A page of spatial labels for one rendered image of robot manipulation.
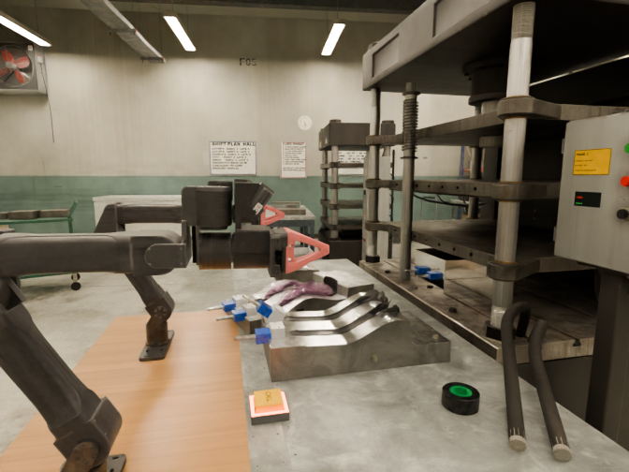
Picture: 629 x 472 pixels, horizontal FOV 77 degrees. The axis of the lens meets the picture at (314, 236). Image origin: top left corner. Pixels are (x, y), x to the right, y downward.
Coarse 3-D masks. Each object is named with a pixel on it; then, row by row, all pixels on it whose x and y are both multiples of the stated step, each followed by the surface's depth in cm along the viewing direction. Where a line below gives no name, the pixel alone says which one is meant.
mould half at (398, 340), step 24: (288, 312) 123; (312, 312) 125; (360, 312) 115; (408, 312) 132; (288, 336) 105; (312, 336) 106; (336, 336) 106; (360, 336) 103; (384, 336) 104; (408, 336) 106; (432, 336) 112; (288, 360) 99; (312, 360) 100; (336, 360) 102; (360, 360) 104; (384, 360) 105; (408, 360) 107; (432, 360) 108
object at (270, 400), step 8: (256, 392) 87; (264, 392) 87; (272, 392) 87; (280, 392) 87; (256, 400) 84; (264, 400) 84; (272, 400) 84; (280, 400) 84; (256, 408) 82; (264, 408) 83; (272, 408) 83; (280, 408) 84
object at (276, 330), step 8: (264, 328) 107; (272, 328) 103; (280, 328) 103; (240, 336) 104; (248, 336) 104; (256, 336) 103; (264, 336) 103; (272, 336) 103; (280, 336) 104; (256, 344) 103
